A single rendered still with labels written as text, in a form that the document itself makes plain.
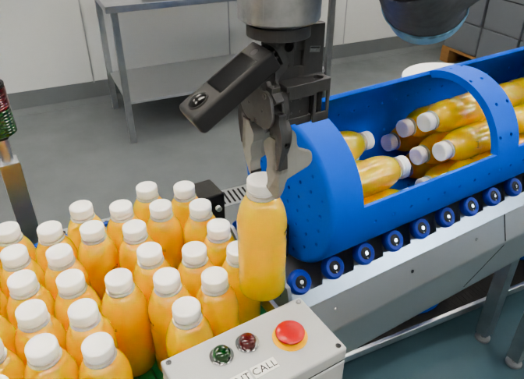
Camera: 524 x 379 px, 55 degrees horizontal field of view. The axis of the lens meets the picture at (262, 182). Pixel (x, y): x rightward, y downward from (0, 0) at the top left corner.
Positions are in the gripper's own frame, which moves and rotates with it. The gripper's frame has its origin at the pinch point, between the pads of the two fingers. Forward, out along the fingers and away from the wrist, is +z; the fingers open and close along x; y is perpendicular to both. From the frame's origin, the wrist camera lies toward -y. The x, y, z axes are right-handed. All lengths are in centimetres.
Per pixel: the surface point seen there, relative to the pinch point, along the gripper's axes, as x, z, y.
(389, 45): 308, 117, 337
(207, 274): 4.3, 15.9, -6.7
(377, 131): 30, 18, 50
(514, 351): 10, 117, 115
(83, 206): 31.0, 15.9, -17.4
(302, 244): 10.1, 23.6, 14.7
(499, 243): 3, 40, 67
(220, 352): -10.8, 13.4, -12.3
